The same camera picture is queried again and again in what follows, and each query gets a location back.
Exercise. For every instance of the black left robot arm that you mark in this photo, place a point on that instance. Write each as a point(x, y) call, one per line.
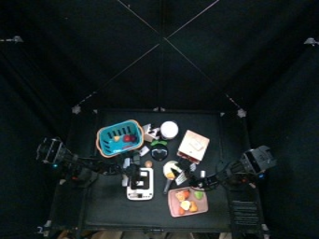
point(68, 157)

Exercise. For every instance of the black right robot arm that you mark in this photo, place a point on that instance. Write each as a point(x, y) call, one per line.
point(248, 163)

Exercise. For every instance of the cream toy food piece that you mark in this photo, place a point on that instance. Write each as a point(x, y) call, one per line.
point(184, 205)

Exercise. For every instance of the green toy leaf piece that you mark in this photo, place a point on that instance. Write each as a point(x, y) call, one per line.
point(158, 143)

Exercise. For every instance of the yellow toy food piece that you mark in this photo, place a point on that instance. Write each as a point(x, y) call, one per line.
point(116, 137)

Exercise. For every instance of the white toy scale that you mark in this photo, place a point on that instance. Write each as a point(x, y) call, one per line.
point(145, 193)

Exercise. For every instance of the brown toy egg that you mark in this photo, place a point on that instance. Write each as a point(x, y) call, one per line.
point(148, 163)

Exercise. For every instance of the white and yellow toy banana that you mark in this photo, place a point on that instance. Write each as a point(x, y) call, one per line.
point(169, 169)

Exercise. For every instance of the orange toy shrimp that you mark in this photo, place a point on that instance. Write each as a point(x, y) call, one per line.
point(181, 195)

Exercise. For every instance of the grey toy knife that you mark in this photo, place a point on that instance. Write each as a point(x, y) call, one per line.
point(166, 186)

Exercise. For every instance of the green toy vegetable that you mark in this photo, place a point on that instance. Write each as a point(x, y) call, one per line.
point(198, 195)

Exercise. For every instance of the pink plastic tray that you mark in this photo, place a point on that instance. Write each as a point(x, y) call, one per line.
point(188, 202)

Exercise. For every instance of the small white card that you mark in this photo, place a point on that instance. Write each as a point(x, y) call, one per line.
point(144, 151)

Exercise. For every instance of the black round toy pot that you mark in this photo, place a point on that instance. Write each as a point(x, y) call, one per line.
point(158, 153)

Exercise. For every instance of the orange toy croissant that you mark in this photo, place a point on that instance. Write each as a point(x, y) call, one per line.
point(193, 207)

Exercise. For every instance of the wooden toy toaster box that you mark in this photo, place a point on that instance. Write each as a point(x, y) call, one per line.
point(193, 146)

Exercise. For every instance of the small orange toy carrot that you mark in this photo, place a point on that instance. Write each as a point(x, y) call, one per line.
point(181, 211)

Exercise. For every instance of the red toy fruit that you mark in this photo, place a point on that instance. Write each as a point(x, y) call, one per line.
point(129, 138)

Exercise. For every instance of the teal basket with orange rim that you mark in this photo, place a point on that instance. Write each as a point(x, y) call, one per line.
point(118, 138)

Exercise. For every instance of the white toy cube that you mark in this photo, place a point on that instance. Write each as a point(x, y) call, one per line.
point(149, 133)

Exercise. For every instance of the white round container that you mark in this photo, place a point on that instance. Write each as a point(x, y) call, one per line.
point(168, 129)

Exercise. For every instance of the black plate with white print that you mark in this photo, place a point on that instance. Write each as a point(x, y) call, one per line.
point(244, 213)

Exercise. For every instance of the grey frame middle clamp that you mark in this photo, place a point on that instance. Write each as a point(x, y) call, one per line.
point(157, 109)

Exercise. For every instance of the grey frame corner clamp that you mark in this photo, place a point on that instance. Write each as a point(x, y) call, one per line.
point(240, 112)
point(76, 109)

